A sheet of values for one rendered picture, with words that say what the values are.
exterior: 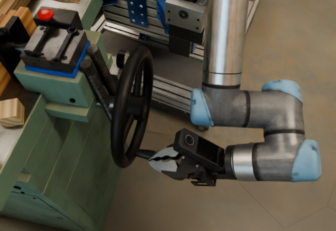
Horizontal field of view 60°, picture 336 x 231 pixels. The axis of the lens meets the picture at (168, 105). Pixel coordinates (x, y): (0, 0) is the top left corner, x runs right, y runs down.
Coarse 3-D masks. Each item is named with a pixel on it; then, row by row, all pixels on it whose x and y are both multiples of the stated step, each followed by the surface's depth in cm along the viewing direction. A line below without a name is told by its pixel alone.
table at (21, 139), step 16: (32, 0) 76; (48, 0) 76; (80, 0) 76; (96, 0) 80; (80, 16) 73; (16, 80) 62; (0, 96) 60; (16, 96) 60; (32, 96) 60; (32, 112) 58; (48, 112) 63; (64, 112) 62; (80, 112) 62; (0, 128) 56; (16, 128) 56; (32, 128) 59; (0, 144) 55; (16, 144) 55; (32, 144) 60; (0, 160) 53; (16, 160) 56; (0, 176) 52; (16, 176) 57; (0, 192) 53; (0, 208) 53
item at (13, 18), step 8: (16, 16) 59; (8, 24) 58; (16, 24) 59; (16, 32) 60; (24, 32) 62; (0, 40) 56; (8, 40) 58; (16, 40) 60; (24, 40) 63; (0, 48) 56; (8, 48) 58; (16, 48) 60; (0, 56) 57; (8, 56) 58; (16, 56) 61; (8, 64) 59; (16, 64) 61
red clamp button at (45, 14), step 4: (44, 8) 56; (48, 8) 56; (40, 12) 56; (44, 12) 56; (48, 12) 56; (52, 12) 56; (40, 16) 55; (44, 16) 55; (48, 16) 55; (52, 16) 56
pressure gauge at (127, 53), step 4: (120, 52) 95; (124, 52) 95; (128, 52) 98; (116, 56) 94; (120, 56) 94; (124, 56) 94; (116, 60) 94; (120, 60) 94; (124, 60) 94; (116, 64) 95; (120, 64) 95; (120, 68) 101
